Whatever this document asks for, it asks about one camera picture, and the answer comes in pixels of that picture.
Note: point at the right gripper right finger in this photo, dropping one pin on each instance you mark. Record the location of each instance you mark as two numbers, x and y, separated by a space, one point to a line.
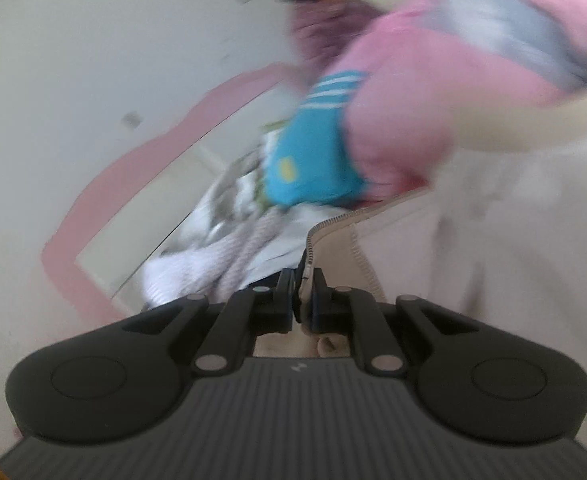
355 314

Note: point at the pink grey floral duvet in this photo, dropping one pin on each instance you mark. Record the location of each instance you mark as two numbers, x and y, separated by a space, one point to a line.
430 55

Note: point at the pile of mixed clothes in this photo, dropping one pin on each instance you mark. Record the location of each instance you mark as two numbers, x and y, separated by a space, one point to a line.
234 236

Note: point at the blue pillow with stripes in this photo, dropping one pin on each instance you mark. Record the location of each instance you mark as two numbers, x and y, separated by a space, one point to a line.
310 163

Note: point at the beige zip hoodie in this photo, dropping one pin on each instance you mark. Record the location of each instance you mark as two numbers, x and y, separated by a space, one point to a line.
502 236

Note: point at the pink white headboard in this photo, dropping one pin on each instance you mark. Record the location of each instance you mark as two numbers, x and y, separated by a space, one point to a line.
129 210

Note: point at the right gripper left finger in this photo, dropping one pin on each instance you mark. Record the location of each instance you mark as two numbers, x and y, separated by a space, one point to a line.
252 312

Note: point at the woman in purple jacket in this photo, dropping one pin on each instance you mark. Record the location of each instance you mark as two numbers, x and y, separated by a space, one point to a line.
322 29

